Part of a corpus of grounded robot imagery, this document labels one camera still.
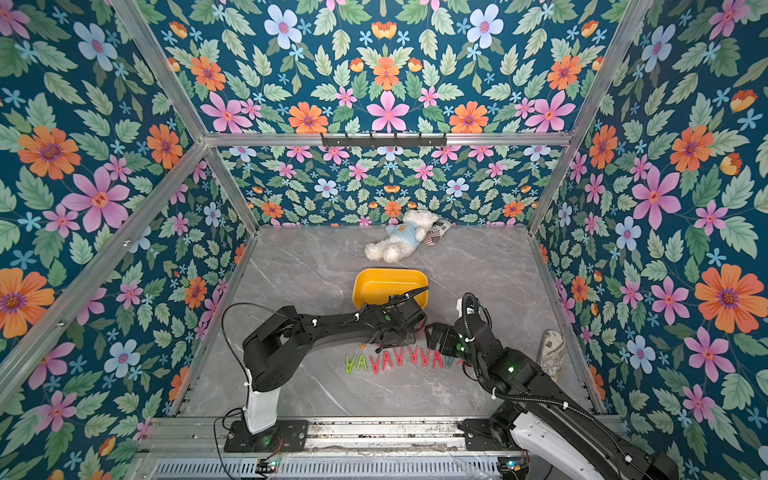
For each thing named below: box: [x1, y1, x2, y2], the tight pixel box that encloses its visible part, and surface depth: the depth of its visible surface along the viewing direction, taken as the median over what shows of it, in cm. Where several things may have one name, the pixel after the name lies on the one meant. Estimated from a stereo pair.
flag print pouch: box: [538, 329, 565, 381], surface depth 88 cm
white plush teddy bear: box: [364, 209, 439, 263], surface depth 107 cm
